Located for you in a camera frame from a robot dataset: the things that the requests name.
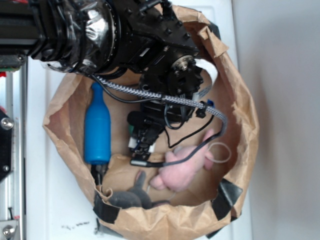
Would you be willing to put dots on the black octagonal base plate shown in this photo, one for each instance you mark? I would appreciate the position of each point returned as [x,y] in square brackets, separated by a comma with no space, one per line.
[6,144]

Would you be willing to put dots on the green textured ball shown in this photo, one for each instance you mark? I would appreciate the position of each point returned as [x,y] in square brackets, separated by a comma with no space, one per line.
[131,129]

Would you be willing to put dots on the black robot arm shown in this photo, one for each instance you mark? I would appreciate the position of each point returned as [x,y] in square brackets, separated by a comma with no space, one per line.
[103,37]

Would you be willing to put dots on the blue plastic bottle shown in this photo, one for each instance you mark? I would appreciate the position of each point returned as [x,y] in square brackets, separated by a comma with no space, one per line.
[97,129]

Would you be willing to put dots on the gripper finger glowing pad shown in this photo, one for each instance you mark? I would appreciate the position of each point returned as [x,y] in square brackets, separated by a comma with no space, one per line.
[152,148]
[133,143]

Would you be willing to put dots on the pink plush bunny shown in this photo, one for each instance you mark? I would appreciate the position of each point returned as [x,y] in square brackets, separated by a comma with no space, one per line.
[178,177]

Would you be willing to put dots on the aluminium frame rail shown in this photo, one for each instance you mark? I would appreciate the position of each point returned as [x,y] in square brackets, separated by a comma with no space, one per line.
[13,96]

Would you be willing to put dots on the grey plush toy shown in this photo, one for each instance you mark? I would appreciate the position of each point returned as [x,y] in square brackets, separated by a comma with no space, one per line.
[135,196]

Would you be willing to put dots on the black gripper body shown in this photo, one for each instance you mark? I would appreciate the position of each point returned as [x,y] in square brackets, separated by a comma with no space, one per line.
[152,121]

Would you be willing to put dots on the brown paper bag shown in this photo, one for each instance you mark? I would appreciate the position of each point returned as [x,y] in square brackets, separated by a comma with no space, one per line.
[215,197]

